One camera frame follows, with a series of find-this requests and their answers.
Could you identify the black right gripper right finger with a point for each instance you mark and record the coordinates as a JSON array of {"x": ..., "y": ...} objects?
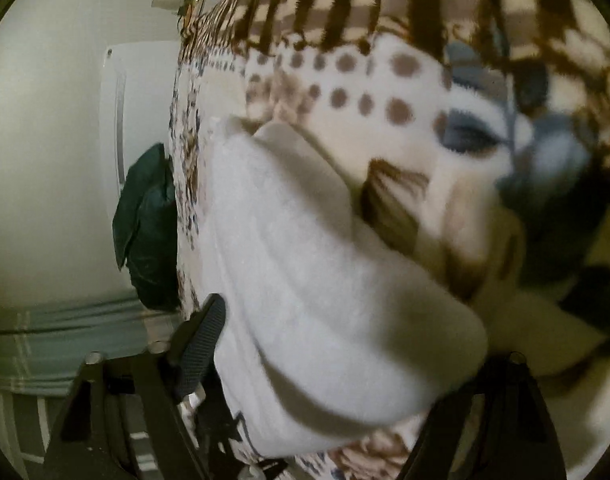
[{"x": 516, "y": 438}]

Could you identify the teal striped curtain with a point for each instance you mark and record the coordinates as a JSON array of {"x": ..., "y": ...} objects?
[{"x": 43, "y": 347}]

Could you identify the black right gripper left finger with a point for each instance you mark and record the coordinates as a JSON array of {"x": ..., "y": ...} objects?
[{"x": 91, "y": 440}]

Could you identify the cream floral fleece blanket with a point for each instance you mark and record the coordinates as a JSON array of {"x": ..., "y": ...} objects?
[{"x": 473, "y": 137}]

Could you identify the dark green cloth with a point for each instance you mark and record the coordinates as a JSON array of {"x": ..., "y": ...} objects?
[{"x": 144, "y": 230}]

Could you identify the white wall air conditioner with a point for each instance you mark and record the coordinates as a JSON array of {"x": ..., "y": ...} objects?
[{"x": 136, "y": 91}]

